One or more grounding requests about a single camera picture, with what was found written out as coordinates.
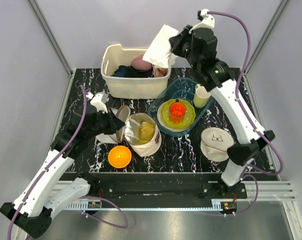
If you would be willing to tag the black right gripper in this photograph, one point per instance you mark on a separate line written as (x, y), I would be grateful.
(175, 42)

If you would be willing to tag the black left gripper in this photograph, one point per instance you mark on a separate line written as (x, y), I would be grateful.
(115, 122)

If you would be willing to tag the beige brown-trimmed laundry bag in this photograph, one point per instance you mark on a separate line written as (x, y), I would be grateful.
(129, 132)

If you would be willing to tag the white bra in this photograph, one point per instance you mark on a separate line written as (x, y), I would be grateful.
(159, 52)

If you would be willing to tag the mustard yellow bra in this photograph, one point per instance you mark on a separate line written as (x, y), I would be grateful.
(146, 132)

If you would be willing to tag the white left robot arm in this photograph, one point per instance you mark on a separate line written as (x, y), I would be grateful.
(34, 210)

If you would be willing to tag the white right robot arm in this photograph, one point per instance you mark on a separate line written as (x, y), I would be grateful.
(198, 47)

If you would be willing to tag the white mesh laundry bag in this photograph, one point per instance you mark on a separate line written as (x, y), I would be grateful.
(109, 139)

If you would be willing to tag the cream plastic laundry basket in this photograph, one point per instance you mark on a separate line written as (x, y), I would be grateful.
(129, 88)

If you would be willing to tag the pink bra in basket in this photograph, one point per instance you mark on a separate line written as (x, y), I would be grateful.
(139, 64)

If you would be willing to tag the beige bra-print laundry bag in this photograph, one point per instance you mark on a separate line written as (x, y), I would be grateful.
(215, 143)

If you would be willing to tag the orange plastic bowl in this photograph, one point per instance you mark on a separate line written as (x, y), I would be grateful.
(119, 156)

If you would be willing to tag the clear blue plastic tray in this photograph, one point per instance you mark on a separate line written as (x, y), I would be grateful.
(181, 88)

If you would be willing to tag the dark navy clothes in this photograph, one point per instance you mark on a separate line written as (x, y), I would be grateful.
(130, 72)

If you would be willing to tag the yellow-green mug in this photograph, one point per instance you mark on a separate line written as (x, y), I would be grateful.
(201, 96)

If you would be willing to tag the orange translucent cup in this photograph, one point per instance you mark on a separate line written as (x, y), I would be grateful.
(177, 111)

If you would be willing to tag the yellow-green plate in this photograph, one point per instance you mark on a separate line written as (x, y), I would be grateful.
(163, 116)

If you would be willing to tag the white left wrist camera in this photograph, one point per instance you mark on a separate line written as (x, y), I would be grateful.
(98, 100)

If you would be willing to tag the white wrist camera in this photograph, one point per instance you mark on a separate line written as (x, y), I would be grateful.
(98, 100)
(205, 20)

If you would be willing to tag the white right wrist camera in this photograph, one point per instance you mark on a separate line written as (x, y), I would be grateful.
(205, 20)

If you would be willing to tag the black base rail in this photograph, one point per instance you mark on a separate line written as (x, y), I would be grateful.
(165, 190)

